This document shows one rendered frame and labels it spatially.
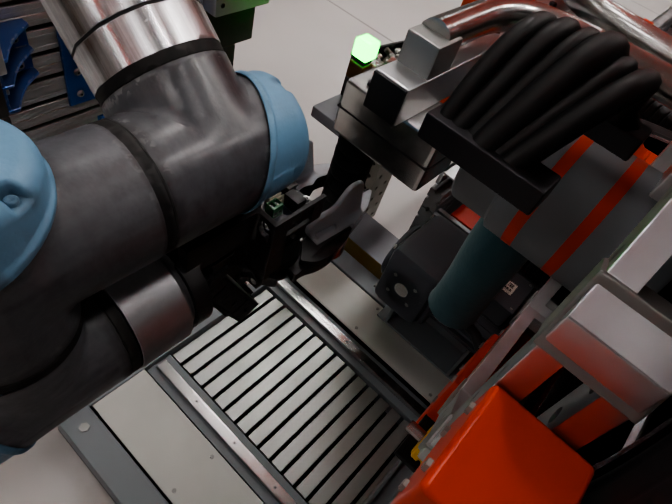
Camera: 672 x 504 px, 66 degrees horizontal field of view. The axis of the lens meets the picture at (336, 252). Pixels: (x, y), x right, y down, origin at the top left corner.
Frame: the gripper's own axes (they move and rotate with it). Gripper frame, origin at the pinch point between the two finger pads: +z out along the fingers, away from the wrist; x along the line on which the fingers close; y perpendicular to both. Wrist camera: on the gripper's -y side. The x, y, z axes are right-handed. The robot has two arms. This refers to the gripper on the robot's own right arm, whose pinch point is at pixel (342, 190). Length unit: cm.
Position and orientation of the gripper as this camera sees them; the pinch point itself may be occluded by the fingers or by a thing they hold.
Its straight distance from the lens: 49.3
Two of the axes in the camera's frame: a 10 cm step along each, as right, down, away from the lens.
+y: 2.4, -6.2, -7.4
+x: -7.3, -6.2, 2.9
